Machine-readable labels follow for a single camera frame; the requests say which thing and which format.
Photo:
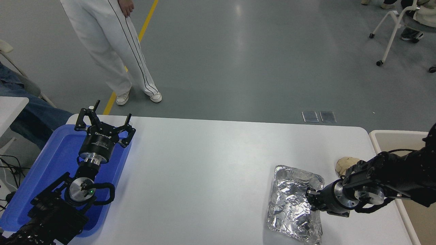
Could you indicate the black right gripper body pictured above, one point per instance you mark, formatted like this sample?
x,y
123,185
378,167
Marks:
x,y
327,200

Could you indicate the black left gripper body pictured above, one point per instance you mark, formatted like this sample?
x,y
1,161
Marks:
x,y
98,143

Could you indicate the silver foil tray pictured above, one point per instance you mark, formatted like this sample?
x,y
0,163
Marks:
x,y
289,204

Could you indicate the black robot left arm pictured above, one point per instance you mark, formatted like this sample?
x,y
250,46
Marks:
x,y
51,217

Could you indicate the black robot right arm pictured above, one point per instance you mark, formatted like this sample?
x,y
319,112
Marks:
x,y
408,170

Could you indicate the metal floor plate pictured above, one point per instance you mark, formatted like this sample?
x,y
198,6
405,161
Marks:
x,y
310,116
327,116

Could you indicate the person's left hand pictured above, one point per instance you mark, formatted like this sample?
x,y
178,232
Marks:
x,y
126,6

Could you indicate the crumpled tan paper ball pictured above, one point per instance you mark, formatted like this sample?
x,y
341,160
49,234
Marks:
x,y
344,165

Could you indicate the blue plastic tray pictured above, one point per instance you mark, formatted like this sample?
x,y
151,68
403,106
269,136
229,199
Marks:
x,y
58,160

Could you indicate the person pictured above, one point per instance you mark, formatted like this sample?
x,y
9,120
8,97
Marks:
x,y
34,115
425,13
387,5
112,51

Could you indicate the grey chair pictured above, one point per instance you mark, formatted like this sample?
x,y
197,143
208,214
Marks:
x,y
29,87

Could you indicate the white side table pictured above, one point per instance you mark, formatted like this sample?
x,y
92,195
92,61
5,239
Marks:
x,y
10,109

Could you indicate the large pale bin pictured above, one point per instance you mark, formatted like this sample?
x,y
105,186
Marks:
x,y
391,141

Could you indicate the white wheeled chair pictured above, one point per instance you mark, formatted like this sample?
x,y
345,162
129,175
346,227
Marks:
x,y
393,32

